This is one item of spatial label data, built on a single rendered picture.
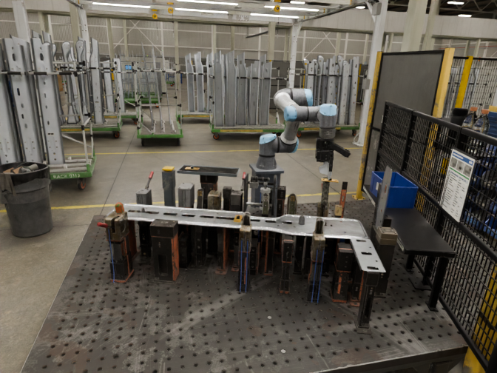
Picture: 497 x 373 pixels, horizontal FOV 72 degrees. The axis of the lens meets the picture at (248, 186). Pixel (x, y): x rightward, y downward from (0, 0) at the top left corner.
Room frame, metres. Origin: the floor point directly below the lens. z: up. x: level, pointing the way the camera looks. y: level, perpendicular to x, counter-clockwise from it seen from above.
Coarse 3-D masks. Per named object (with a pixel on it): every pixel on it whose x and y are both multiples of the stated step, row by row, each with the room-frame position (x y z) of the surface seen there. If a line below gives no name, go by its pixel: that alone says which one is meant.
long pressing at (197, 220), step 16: (128, 208) 1.77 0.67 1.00; (144, 208) 1.78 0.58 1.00; (160, 208) 1.79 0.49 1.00; (176, 208) 1.79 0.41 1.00; (192, 208) 1.80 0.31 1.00; (192, 224) 1.61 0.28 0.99; (208, 224) 1.61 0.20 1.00; (224, 224) 1.61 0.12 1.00; (240, 224) 1.61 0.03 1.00; (256, 224) 1.62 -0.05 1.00; (272, 224) 1.63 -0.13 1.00; (288, 224) 1.63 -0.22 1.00; (304, 224) 1.64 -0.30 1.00; (336, 224) 1.65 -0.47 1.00; (352, 224) 1.66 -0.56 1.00
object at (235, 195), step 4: (232, 192) 1.87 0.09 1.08; (236, 192) 1.88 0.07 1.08; (240, 192) 1.88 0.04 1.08; (232, 196) 1.84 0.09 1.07; (236, 196) 1.84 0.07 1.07; (240, 196) 1.84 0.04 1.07; (232, 200) 1.84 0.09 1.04; (236, 200) 1.84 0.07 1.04; (240, 200) 1.84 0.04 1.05; (232, 204) 1.84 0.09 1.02; (236, 204) 1.84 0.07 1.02; (240, 204) 1.84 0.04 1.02; (232, 208) 1.84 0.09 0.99; (236, 208) 1.84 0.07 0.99; (240, 208) 1.84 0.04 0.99; (232, 232) 1.85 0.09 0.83; (232, 236) 1.85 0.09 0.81; (232, 240) 1.85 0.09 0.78; (232, 244) 1.85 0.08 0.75; (232, 248) 1.85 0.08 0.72
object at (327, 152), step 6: (318, 138) 1.63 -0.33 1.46; (324, 138) 1.61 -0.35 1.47; (330, 138) 1.61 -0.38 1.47; (318, 144) 1.65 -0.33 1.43; (324, 144) 1.63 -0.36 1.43; (318, 150) 1.64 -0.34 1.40; (324, 150) 1.63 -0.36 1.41; (330, 150) 1.62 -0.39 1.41; (318, 156) 1.62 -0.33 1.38; (324, 156) 1.62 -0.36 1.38; (330, 156) 1.61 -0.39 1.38
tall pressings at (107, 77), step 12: (72, 48) 10.22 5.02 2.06; (72, 60) 9.99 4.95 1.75; (108, 60) 10.45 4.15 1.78; (120, 60) 10.57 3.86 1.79; (72, 84) 9.84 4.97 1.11; (108, 84) 10.54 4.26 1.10; (120, 84) 10.43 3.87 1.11; (108, 96) 10.31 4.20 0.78; (120, 96) 10.40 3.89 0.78; (108, 108) 10.28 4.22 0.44
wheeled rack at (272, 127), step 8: (288, 72) 8.69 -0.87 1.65; (216, 128) 8.46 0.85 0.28; (224, 128) 8.50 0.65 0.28; (232, 128) 8.54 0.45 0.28; (240, 128) 8.58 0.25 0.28; (248, 128) 8.62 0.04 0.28; (256, 128) 8.66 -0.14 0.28; (264, 128) 8.70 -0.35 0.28; (272, 128) 8.74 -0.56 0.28; (280, 128) 8.76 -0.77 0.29; (216, 136) 8.42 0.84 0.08
